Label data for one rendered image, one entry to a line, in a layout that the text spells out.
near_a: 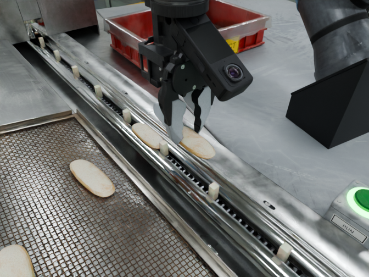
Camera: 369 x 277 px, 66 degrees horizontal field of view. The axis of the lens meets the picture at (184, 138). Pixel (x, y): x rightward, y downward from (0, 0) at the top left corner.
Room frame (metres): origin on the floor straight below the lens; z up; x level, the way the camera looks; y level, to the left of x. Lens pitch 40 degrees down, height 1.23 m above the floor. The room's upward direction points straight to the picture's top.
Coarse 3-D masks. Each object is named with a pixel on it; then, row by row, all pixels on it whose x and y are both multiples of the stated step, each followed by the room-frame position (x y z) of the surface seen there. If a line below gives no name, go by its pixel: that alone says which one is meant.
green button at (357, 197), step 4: (356, 192) 0.26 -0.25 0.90; (360, 192) 0.26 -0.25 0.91; (364, 192) 0.26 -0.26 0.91; (368, 192) 0.26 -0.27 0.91; (356, 196) 0.26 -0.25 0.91; (360, 196) 0.25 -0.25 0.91; (364, 196) 0.25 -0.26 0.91; (368, 196) 0.25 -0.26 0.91; (356, 200) 0.25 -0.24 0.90; (360, 200) 0.25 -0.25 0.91; (364, 200) 0.25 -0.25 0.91; (368, 200) 0.25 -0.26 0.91; (360, 204) 0.24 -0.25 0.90; (364, 204) 0.24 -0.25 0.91; (368, 204) 0.24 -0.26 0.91; (364, 208) 0.24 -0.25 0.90; (368, 208) 0.23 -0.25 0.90; (368, 212) 0.23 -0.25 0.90
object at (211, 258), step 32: (0, 128) 0.40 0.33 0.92; (64, 128) 0.43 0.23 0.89; (32, 160) 0.32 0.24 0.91; (64, 160) 0.33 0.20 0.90; (0, 192) 0.25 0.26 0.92; (32, 224) 0.20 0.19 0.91; (64, 224) 0.21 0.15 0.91; (64, 256) 0.16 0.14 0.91; (128, 256) 0.17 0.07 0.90; (192, 256) 0.17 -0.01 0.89
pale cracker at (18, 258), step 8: (8, 248) 0.16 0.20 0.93; (16, 248) 0.16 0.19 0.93; (24, 248) 0.17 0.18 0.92; (0, 256) 0.15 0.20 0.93; (8, 256) 0.15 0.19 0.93; (16, 256) 0.15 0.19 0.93; (24, 256) 0.16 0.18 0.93; (0, 264) 0.14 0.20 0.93; (8, 264) 0.14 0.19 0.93; (16, 264) 0.14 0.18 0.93; (24, 264) 0.15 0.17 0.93; (0, 272) 0.14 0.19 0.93; (8, 272) 0.14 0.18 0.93; (16, 272) 0.14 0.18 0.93; (24, 272) 0.14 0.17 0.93; (32, 272) 0.14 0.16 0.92
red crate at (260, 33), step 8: (256, 32) 0.98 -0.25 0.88; (112, 40) 0.98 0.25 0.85; (240, 40) 0.94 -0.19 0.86; (248, 40) 0.97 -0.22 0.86; (256, 40) 0.98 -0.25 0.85; (120, 48) 0.93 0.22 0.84; (128, 48) 0.88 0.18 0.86; (240, 48) 0.94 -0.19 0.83; (248, 48) 0.96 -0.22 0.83; (128, 56) 0.88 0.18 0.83; (136, 56) 0.84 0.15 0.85; (136, 64) 0.83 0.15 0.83; (144, 64) 0.80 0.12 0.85
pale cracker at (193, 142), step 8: (184, 128) 0.37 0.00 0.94; (184, 136) 0.35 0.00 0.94; (192, 136) 0.35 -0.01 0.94; (200, 136) 0.35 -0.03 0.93; (184, 144) 0.34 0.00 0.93; (192, 144) 0.33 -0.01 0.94; (200, 144) 0.33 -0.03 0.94; (208, 144) 0.34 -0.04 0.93; (192, 152) 0.32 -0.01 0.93; (200, 152) 0.32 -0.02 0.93; (208, 152) 0.32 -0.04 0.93
